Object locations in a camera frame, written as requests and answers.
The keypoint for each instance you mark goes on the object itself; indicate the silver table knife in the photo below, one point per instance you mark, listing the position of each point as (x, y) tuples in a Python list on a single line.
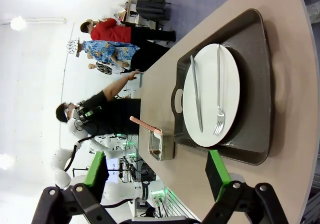
[(196, 91)]

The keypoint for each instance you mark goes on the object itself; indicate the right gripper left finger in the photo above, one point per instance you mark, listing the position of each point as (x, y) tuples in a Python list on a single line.
[(95, 174)]

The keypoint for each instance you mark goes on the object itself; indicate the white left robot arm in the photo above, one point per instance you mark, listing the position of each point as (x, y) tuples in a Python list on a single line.
[(120, 192)]

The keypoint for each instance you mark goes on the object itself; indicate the grey backpack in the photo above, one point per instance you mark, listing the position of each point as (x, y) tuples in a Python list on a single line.
[(151, 8)]

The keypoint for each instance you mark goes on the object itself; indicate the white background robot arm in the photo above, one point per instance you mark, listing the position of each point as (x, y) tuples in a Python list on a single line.
[(100, 145)]

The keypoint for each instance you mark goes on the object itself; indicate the person in dark patterned shirt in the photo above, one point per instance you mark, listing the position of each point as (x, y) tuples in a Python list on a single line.
[(105, 68)]

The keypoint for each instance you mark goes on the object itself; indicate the silver fork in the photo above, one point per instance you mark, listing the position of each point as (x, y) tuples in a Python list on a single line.
[(219, 79)]

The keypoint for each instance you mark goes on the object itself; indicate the person in blue floral shirt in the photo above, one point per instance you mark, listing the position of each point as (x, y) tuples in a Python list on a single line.
[(107, 50)]

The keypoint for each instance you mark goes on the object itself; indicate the rectangular stainless steel container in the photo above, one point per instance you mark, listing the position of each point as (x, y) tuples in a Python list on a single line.
[(166, 146)]

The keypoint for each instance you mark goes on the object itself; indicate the white round dinner plate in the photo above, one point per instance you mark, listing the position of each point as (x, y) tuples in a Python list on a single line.
[(208, 96)]

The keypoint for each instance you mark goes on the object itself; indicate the round ceiling light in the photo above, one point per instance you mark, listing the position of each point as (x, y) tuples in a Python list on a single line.
[(6, 162), (18, 23)]

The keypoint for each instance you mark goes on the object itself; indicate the person in red top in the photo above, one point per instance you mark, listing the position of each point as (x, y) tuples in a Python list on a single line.
[(112, 33)]

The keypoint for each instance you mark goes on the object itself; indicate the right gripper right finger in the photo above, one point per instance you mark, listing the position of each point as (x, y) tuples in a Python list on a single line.
[(215, 176)]

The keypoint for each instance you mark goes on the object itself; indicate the man in black t-shirt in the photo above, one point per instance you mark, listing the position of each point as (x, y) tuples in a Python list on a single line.
[(112, 116)]

